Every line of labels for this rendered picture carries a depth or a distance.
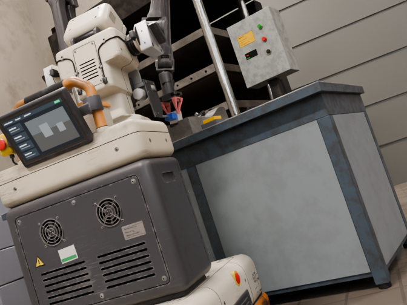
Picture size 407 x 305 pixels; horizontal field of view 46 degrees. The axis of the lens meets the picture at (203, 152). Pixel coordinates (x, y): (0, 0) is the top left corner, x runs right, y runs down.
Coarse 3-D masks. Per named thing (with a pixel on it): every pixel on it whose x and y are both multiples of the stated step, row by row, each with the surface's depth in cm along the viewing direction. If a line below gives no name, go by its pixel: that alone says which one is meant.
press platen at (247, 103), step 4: (236, 100) 303; (240, 100) 308; (244, 100) 313; (248, 100) 318; (252, 100) 323; (256, 100) 329; (260, 100) 335; (264, 100) 340; (268, 100) 346; (220, 104) 298; (224, 104) 297; (240, 104) 307; (244, 104) 311; (248, 104) 316; (252, 104) 321; (256, 104) 327; (260, 104) 333; (212, 108) 302; (240, 108) 311; (244, 108) 316
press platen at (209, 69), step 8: (224, 64) 306; (232, 64) 316; (200, 72) 304; (208, 72) 301; (232, 72) 316; (240, 72) 324; (184, 80) 310; (192, 80) 307; (176, 88) 314; (136, 104) 332; (144, 104) 329
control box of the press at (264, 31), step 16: (256, 16) 287; (272, 16) 283; (240, 32) 294; (256, 32) 288; (272, 32) 283; (240, 48) 295; (256, 48) 289; (272, 48) 284; (288, 48) 288; (240, 64) 296; (256, 64) 290; (272, 64) 285; (288, 64) 280; (256, 80) 291; (272, 80) 291
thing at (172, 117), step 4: (172, 112) 221; (176, 112) 220; (180, 112) 223; (164, 116) 214; (168, 116) 217; (172, 116) 217; (176, 116) 219; (180, 116) 222; (168, 120) 219; (172, 120) 221; (176, 120) 220; (172, 124) 222
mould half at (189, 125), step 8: (208, 112) 244; (216, 112) 239; (224, 112) 246; (184, 120) 217; (192, 120) 218; (200, 120) 224; (168, 128) 222; (176, 128) 219; (184, 128) 217; (192, 128) 216; (200, 128) 222; (176, 136) 220; (184, 136) 218
